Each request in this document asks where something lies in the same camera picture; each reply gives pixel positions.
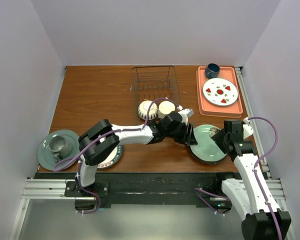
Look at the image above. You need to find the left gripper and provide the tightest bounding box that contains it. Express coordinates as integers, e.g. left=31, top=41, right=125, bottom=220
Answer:
left=164, top=121, right=197, bottom=146

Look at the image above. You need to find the mint green flower plate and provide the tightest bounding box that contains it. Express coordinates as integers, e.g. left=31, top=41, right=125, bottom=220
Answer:
left=190, top=124, right=221, bottom=151

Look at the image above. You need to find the cream ceramic mug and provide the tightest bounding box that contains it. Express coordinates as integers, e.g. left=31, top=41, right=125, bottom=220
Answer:
left=158, top=100, right=176, bottom=119

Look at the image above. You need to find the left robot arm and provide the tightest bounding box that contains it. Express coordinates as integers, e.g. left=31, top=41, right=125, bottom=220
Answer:
left=75, top=109, right=198, bottom=196

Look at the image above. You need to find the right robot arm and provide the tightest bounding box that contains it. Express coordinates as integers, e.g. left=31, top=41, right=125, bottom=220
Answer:
left=209, top=118, right=292, bottom=240

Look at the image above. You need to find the dark blue plate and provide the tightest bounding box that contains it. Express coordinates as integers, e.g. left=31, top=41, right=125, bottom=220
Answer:
left=189, top=148, right=227, bottom=165

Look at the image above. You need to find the salmon pink tray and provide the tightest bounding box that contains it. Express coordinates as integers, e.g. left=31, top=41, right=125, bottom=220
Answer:
left=196, top=66, right=243, bottom=118

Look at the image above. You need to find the watermelon pattern plate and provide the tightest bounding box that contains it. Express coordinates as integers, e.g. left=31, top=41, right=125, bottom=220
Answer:
left=202, top=77, right=239, bottom=107

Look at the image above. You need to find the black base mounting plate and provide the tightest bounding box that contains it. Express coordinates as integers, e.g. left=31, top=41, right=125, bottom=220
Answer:
left=64, top=171, right=243, bottom=216

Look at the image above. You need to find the dark blue mug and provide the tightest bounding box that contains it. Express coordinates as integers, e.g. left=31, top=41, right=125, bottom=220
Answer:
left=205, top=63, right=220, bottom=79

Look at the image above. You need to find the white plate green lettered rim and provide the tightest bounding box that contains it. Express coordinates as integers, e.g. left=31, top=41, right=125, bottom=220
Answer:
left=97, top=145, right=124, bottom=169

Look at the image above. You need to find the grey ceramic cup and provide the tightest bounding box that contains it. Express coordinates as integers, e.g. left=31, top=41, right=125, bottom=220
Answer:
left=48, top=135, right=72, bottom=163

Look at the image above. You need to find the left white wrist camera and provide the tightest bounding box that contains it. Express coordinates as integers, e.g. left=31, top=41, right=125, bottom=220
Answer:
left=176, top=105, right=194, bottom=125

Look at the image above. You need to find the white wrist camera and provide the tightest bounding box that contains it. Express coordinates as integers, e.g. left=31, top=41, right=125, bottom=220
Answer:
left=176, top=105, right=194, bottom=125
left=242, top=117, right=254, bottom=140

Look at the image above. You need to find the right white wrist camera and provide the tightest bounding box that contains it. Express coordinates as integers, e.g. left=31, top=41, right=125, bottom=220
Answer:
left=242, top=117, right=254, bottom=140

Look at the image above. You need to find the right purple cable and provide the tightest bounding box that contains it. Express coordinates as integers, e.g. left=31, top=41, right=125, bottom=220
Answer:
left=247, top=116, right=283, bottom=240

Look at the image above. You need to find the purple cable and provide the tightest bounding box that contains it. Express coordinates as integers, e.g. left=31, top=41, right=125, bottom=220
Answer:
left=247, top=116, right=283, bottom=240
left=52, top=98, right=183, bottom=172

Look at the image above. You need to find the black wire dish rack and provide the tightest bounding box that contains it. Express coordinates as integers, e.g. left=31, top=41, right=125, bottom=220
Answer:
left=130, top=65, right=182, bottom=123

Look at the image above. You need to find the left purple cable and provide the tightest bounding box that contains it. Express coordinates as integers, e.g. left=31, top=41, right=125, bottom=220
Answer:
left=52, top=98, right=183, bottom=172

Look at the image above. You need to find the aluminium frame rail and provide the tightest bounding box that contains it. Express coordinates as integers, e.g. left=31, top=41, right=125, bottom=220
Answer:
left=8, top=178, right=94, bottom=240

